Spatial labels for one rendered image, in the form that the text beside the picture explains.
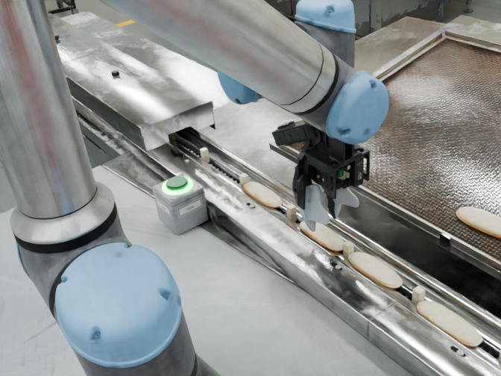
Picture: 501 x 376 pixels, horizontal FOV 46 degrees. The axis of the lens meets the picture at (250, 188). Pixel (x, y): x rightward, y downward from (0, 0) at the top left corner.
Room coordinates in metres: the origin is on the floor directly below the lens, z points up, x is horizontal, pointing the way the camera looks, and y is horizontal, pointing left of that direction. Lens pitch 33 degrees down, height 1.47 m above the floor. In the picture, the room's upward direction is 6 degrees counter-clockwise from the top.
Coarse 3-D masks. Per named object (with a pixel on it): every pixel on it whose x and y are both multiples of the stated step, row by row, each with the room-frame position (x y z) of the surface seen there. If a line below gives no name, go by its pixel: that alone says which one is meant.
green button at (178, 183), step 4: (176, 176) 0.92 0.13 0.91; (180, 176) 0.92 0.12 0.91; (168, 180) 0.91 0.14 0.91; (172, 180) 0.91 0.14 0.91; (176, 180) 0.91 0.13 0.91; (180, 180) 0.91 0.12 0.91; (184, 180) 0.91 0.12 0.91; (168, 184) 0.90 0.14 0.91; (172, 184) 0.90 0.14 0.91; (176, 184) 0.90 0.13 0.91; (180, 184) 0.89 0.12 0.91; (184, 184) 0.89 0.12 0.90; (188, 184) 0.90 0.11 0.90; (168, 188) 0.89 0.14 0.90; (172, 188) 0.89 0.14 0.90; (176, 188) 0.89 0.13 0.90; (180, 188) 0.89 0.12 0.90
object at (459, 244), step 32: (448, 32) 1.28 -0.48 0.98; (448, 64) 1.17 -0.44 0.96; (480, 64) 1.13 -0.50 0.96; (448, 96) 1.05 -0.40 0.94; (480, 96) 1.03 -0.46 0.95; (416, 128) 0.97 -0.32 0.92; (416, 160) 0.88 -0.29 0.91; (448, 160) 0.86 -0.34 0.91; (480, 160) 0.84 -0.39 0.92; (384, 192) 0.82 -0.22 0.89; (480, 192) 0.77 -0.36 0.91; (416, 224) 0.73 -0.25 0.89; (480, 256) 0.63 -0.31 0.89
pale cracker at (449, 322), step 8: (424, 304) 0.59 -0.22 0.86; (432, 304) 0.59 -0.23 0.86; (440, 304) 0.59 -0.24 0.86; (424, 312) 0.58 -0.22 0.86; (432, 312) 0.57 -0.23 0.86; (440, 312) 0.57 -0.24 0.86; (448, 312) 0.57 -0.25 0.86; (432, 320) 0.56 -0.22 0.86; (440, 320) 0.56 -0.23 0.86; (448, 320) 0.55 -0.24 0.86; (456, 320) 0.55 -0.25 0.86; (464, 320) 0.55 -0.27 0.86; (440, 328) 0.55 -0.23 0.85; (448, 328) 0.54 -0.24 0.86; (456, 328) 0.54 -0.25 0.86; (464, 328) 0.54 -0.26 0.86; (472, 328) 0.54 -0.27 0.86; (456, 336) 0.53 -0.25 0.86; (464, 336) 0.53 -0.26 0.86; (472, 336) 0.52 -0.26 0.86; (480, 336) 0.52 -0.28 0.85; (464, 344) 0.52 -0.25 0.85; (472, 344) 0.51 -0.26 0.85
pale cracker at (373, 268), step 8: (352, 256) 0.71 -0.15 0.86; (360, 256) 0.70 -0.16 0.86; (368, 256) 0.70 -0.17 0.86; (352, 264) 0.70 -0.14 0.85; (360, 264) 0.69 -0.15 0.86; (368, 264) 0.68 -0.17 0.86; (376, 264) 0.68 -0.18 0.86; (384, 264) 0.68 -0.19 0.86; (368, 272) 0.67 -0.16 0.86; (376, 272) 0.66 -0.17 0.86; (384, 272) 0.66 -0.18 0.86; (392, 272) 0.66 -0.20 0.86; (376, 280) 0.65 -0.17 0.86; (384, 280) 0.65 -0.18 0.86; (392, 280) 0.64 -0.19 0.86; (400, 280) 0.65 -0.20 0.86; (392, 288) 0.64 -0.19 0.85
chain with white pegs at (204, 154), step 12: (180, 144) 1.17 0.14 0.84; (204, 156) 1.07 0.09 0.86; (216, 168) 1.05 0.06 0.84; (240, 180) 0.96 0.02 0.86; (288, 216) 0.84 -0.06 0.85; (348, 240) 0.73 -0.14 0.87; (348, 252) 0.72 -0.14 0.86; (396, 288) 0.65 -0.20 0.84; (420, 288) 0.61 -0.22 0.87; (420, 300) 0.60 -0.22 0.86
